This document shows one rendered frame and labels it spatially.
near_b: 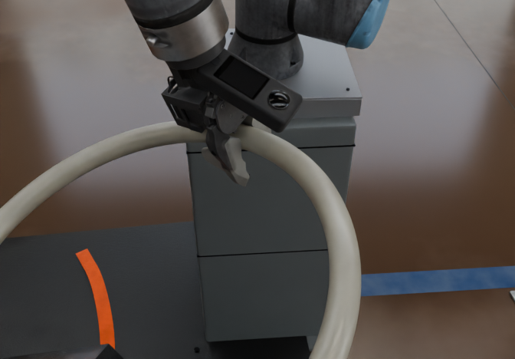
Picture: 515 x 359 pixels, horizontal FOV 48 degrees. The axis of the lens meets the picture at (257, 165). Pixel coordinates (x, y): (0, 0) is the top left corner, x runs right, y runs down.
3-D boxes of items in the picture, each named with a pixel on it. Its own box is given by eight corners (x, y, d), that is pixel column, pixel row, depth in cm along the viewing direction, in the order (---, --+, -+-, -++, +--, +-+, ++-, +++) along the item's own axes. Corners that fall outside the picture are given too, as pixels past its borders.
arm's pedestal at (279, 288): (192, 242, 220) (171, 40, 165) (322, 235, 222) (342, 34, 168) (190, 359, 181) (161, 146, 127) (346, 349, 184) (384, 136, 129)
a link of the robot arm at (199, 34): (234, -19, 58) (175, 39, 54) (247, 21, 62) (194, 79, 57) (171, -26, 63) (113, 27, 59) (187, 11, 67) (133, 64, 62)
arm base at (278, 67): (224, 40, 149) (224, 4, 142) (296, 38, 151) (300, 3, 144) (228, 81, 135) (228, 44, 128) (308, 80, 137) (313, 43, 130)
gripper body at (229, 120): (213, 90, 75) (178, 13, 66) (266, 103, 70) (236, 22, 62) (178, 130, 72) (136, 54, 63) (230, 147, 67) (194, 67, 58)
